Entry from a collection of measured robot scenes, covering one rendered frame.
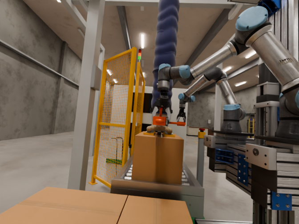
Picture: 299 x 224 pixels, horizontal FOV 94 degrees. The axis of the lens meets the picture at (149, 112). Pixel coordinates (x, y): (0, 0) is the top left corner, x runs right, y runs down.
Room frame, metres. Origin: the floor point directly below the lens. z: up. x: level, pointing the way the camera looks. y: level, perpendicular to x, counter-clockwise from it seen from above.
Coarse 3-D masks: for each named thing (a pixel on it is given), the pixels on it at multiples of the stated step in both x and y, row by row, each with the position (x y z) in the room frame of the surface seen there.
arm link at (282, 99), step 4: (280, 96) 0.68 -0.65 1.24; (284, 96) 0.66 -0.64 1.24; (280, 100) 0.69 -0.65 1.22; (284, 100) 0.64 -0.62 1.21; (280, 104) 0.68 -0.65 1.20; (284, 104) 0.64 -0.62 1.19; (280, 108) 0.69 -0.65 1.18; (284, 108) 0.65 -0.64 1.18; (280, 112) 0.69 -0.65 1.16; (284, 112) 0.66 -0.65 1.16; (288, 112) 0.64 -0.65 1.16; (280, 116) 0.69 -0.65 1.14; (284, 116) 0.66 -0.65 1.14; (288, 116) 0.64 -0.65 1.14; (292, 116) 0.63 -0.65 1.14; (296, 116) 0.62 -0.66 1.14
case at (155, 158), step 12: (156, 132) 1.67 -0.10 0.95; (144, 144) 1.15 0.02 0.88; (156, 144) 1.14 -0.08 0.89; (168, 144) 1.13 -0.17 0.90; (180, 144) 1.13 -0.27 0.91; (144, 156) 1.15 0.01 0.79; (156, 156) 1.14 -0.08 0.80; (168, 156) 1.13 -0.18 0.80; (180, 156) 1.13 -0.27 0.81; (132, 168) 1.16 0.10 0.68; (144, 168) 1.15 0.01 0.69; (156, 168) 1.14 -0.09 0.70; (168, 168) 1.13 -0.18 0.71; (180, 168) 1.13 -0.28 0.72; (144, 180) 1.15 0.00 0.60; (156, 180) 1.14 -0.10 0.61; (168, 180) 1.13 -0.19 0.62; (180, 180) 1.13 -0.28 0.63
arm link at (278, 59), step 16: (240, 16) 0.61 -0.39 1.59; (256, 16) 0.58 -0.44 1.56; (240, 32) 0.64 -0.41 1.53; (256, 32) 0.59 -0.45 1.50; (272, 32) 0.59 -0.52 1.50; (256, 48) 0.62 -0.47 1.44; (272, 48) 0.57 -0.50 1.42; (272, 64) 0.58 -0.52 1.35; (288, 64) 0.54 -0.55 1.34; (288, 80) 0.55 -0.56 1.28; (288, 96) 0.56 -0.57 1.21
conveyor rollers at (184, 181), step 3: (129, 171) 1.50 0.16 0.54; (126, 174) 1.41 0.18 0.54; (129, 174) 1.41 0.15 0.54; (183, 174) 1.55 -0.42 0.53; (126, 177) 1.32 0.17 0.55; (129, 177) 1.32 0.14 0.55; (183, 177) 1.46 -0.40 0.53; (183, 180) 1.37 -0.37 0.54; (186, 180) 1.37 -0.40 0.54; (183, 183) 1.29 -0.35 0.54; (186, 183) 1.29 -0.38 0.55
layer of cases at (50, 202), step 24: (48, 192) 0.98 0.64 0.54; (72, 192) 1.00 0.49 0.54; (96, 192) 1.02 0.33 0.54; (0, 216) 0.73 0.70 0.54; (24, 216) 0.74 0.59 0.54; (48, 216) 0.76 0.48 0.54; (72, 216) 0.77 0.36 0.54; (96, 216) 0.78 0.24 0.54; (120, 216) 0.80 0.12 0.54; (144, 216) 0.81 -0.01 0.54; (168, 216) 0.83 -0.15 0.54
